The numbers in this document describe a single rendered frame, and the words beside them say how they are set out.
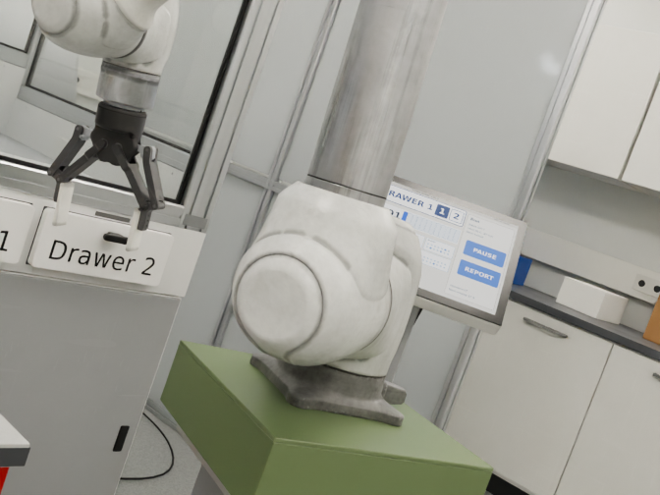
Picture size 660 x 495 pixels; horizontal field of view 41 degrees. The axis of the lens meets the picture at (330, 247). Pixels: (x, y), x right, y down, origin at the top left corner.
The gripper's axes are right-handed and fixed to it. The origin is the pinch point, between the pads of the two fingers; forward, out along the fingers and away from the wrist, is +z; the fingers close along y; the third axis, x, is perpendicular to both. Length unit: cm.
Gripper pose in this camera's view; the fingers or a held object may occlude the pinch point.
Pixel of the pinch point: (96, 230)
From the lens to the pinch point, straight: 144.5
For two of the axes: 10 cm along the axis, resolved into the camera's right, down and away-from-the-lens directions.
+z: -2.6, 9.5, 1.8
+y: -9.2, -3.0, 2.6
